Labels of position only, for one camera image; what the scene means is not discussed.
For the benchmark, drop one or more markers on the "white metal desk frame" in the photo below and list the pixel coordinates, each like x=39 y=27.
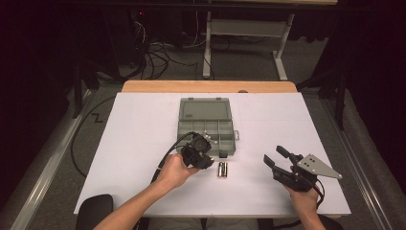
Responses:
x=245 y=28

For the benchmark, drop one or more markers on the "wooden table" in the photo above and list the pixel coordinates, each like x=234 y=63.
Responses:
x=191 y=86

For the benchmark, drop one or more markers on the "brown cylindrical battery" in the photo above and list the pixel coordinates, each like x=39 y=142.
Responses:
x=220 y=169
x=225 y=169

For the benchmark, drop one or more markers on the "dark equipment box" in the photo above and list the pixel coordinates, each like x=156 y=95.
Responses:
x=123 y=38

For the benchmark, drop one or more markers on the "person's left hand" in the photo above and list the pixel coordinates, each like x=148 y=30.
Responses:
x=174 y=172

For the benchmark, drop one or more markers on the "grey plastic compartment box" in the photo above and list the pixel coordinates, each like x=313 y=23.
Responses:
x=204 y=110

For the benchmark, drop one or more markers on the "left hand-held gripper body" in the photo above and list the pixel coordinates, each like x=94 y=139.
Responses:
x=196 y=147

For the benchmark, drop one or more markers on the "person's right hand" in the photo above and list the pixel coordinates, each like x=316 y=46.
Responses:
x=304 y=199

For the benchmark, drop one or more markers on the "dark curtain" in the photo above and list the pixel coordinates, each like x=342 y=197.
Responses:
x=379 y=80

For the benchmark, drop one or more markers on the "black metal stand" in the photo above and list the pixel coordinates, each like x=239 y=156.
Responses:
x=77 y=92
x=341 y=102

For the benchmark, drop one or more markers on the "metal floor rail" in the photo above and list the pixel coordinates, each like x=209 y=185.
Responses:
x=48 y=172
x=357 y=166

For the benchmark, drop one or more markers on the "white table cover board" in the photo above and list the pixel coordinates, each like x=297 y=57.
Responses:
x=127 y=153

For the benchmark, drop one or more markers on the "black chair armrest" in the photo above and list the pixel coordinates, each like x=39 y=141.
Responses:
x=333 y=223
x=92 y=211

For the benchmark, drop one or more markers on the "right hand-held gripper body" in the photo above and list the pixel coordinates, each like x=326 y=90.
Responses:
x=314 y=165

